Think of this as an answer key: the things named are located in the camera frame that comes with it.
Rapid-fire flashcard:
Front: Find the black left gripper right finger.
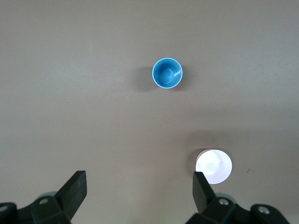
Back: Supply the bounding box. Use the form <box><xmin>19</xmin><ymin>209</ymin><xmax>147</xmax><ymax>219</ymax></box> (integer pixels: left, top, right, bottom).
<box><xmin>185</xmin><ymin>171</ymin><xmax>290</xmax><ymax>224</ymax></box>

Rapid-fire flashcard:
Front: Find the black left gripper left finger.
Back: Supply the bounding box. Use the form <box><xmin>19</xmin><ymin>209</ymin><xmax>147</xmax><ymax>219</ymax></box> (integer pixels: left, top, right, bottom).
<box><xmin>0</xmin><ymin>170</ymin><xmax>88</xmax><ymax>224</ymax></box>

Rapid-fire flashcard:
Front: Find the pale pink plastic cup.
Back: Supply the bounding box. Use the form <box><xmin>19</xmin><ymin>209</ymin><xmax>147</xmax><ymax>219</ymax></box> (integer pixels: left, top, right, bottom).
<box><xmin>194</xmin><ymin>148</ymin><xmax>233</xmax><ymax>185</ymax></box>

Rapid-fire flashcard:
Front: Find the blue plastic cup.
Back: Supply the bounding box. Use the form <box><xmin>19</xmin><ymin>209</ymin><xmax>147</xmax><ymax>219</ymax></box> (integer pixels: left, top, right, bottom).
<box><xmin>152</xmin><ymin>57</ymin><xmax>184</xmax><ymax>90</ymax></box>

